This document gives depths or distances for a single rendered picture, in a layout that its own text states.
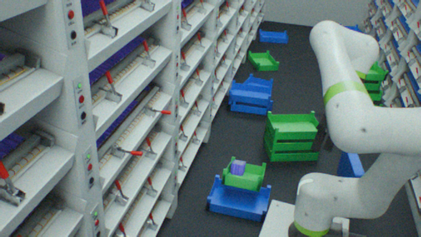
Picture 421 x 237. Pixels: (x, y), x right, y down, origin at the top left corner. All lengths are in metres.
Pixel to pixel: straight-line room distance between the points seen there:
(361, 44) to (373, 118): 0.43
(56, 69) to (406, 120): 0.78
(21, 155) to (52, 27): 0.28
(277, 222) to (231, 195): 0.67
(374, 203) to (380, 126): 0.39
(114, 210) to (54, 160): 0.46
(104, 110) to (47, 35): 0.33
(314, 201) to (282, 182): 1.01
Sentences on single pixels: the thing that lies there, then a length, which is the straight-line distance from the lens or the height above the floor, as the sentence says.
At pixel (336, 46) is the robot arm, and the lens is 1.24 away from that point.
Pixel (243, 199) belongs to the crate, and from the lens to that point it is 2.14.
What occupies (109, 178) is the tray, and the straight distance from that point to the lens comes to 1.18.
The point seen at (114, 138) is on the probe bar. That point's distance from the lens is 1.28.
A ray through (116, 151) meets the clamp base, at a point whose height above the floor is 0.71.
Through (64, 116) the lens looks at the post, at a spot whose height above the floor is 0.97.
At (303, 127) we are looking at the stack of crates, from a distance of 2.52.
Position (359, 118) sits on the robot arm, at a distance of 0.97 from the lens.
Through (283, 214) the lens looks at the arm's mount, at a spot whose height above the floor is 0.37.
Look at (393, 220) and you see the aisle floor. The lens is 2.29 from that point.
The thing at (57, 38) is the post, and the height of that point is 1.15.
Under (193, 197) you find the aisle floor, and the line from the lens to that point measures 2.13.
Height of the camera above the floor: 1.43
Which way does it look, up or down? 31 degrees down
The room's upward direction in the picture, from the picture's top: 4 degrees clockwise
